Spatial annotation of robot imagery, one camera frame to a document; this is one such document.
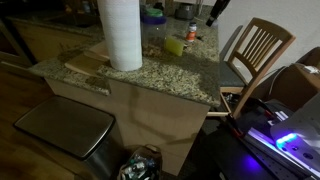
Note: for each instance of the wooden chair with grey seat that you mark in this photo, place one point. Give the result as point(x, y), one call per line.
point(258, 48)

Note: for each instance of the black pot on counter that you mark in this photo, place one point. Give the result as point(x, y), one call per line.
point(184, 11)

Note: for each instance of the bag of recyclables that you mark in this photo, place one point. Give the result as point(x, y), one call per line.
point(145, 163)

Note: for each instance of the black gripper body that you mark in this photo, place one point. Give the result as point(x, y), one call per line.
point(217, 9)

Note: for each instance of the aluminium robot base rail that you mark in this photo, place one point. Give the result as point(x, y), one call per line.
point(291, 139)

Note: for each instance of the wooden cutting board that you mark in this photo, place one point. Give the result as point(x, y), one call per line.
point(90, 60)

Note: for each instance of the small orange white bottle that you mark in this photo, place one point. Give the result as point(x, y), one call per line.
point(190, 37)

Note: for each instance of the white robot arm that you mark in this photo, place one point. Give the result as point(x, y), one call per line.
point(259, 46)

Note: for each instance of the yellow-green sponge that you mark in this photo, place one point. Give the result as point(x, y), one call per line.
point(174, 46)

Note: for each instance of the clear jar with blue lid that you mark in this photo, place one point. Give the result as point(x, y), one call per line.
point(153, 23)

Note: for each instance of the white paper towel roll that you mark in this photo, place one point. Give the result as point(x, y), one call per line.
point(121, 27)

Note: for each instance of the stainless steel trash can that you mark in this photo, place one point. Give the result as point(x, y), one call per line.
point(80, 138)

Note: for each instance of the brown cardboard box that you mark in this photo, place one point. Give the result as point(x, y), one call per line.
point(295, 86)

